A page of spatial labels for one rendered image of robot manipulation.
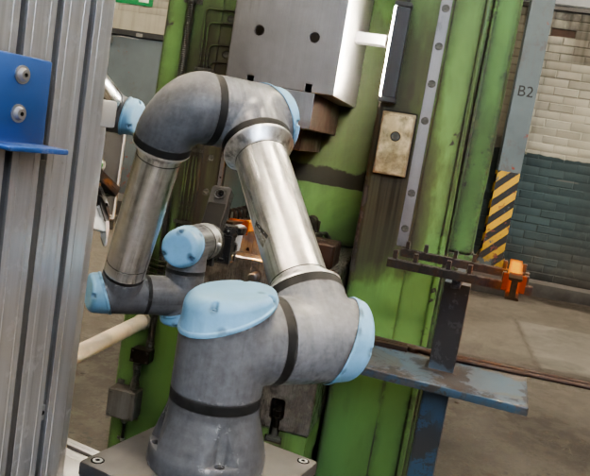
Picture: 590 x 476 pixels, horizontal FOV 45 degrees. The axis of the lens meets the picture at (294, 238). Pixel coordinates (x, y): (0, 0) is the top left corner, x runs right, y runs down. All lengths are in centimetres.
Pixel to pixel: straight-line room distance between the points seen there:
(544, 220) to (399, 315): 595
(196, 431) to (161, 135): 47
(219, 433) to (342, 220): 156
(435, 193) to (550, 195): 595
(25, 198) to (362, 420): 153
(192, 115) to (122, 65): 761
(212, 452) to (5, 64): 49
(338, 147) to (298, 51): 54
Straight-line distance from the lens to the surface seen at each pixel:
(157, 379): 228
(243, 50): 196
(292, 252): 99
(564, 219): 796
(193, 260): 133
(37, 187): 78
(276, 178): 107
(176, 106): 113
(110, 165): 198
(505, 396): 167
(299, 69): 192
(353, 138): 236
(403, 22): 200
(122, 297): 132
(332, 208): 237
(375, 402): 212
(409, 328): 206
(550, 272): 801
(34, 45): 76
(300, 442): 199
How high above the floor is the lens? 124
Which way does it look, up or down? 8 degrees down
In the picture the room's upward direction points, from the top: 9 degrees clockwise
